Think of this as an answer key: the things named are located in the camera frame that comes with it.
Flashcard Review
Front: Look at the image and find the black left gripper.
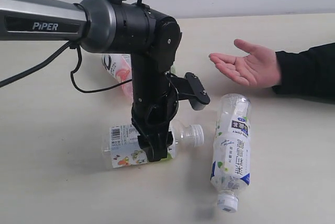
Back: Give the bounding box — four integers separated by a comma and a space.
131, 73, 178, 162

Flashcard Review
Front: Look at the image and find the square clear bottle white label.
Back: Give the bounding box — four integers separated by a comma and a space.
102, 120, 205, 169

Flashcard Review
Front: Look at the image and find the pink drink bottle black cap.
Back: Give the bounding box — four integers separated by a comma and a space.
102, 54, 133, 103

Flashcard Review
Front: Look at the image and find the green lime label bottle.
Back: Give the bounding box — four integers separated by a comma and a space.
170, 64, 176, 75

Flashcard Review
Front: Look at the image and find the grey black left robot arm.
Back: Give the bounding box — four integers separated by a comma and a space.
1, 0, 182, 162

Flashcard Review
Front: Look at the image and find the clear bottle blue white label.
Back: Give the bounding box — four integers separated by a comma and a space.
210, 94, 251, 213

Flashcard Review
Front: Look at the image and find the person's open hand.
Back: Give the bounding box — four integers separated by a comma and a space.
209, 39, 282, 88

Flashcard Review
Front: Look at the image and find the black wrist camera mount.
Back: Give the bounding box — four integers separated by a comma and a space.
170, 72, 210, 111

